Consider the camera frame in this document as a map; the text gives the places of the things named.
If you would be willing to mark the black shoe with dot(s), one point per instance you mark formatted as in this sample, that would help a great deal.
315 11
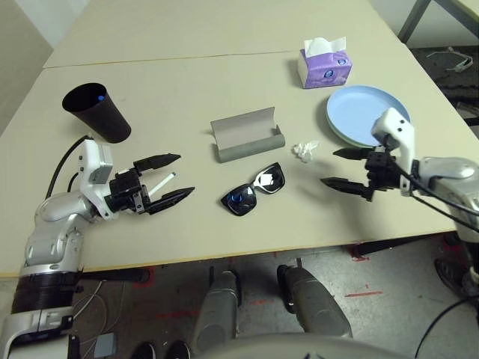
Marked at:
144 351
176 351

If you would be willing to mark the grey robot left leg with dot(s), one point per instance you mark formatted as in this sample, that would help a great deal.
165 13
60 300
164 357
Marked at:
217 306

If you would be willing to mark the grey robot torso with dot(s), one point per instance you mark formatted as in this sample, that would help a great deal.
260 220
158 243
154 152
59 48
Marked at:
299 348

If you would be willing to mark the grey glasses case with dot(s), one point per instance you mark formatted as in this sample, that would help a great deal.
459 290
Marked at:
247 146

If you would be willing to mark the grey foot pedal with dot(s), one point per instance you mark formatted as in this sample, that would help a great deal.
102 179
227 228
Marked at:
104 345

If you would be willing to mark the purple tissue pack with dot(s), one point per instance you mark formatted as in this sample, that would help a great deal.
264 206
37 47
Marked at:
325 71

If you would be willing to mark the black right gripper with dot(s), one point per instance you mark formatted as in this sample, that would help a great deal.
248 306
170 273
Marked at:
381 172

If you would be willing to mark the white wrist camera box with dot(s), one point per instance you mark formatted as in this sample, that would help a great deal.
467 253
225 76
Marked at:
393 123
90 168

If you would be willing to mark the light green plate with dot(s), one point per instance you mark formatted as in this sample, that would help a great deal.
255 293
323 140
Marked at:
334 132

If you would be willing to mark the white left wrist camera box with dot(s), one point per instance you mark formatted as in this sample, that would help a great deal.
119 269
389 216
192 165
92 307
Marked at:
90 168

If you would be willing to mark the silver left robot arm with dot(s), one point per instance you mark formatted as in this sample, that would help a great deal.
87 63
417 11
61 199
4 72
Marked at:
56 209

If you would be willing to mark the white tissue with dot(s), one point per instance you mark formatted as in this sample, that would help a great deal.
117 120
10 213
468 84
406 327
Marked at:
305 149

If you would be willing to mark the black sunglasses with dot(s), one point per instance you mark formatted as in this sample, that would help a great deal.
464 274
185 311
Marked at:
239 202

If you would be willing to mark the dark textured floor mat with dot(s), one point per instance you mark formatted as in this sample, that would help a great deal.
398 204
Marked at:
449 84

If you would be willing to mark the grey robot leg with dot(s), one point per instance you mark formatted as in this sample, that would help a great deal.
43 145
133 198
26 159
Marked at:
217 306
314 303

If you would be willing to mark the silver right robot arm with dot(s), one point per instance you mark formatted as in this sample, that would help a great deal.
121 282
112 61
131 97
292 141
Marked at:
449 172

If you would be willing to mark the light blue plate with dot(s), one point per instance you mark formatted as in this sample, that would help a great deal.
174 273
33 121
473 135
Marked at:
355 108

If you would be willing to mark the white safety glasses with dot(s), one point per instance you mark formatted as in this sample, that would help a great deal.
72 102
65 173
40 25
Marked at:
462 63

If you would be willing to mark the neighbouring table with metal frame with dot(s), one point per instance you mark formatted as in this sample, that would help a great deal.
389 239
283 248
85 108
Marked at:
411 18

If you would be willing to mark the black plastic cup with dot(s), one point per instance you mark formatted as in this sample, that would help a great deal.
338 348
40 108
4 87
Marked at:
101 116

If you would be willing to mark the black table foot bar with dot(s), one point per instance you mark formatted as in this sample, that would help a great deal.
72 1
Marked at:
116 276
393 245

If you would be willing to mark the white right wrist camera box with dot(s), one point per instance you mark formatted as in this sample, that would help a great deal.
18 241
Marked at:
393 123

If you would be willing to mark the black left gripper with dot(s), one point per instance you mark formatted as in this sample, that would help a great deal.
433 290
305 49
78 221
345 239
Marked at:
125 190

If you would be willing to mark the grey robot right leg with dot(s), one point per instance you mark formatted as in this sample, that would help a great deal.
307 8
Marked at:
314 303

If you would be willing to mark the white pen blue cap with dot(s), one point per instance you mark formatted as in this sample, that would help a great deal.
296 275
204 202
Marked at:
162 183

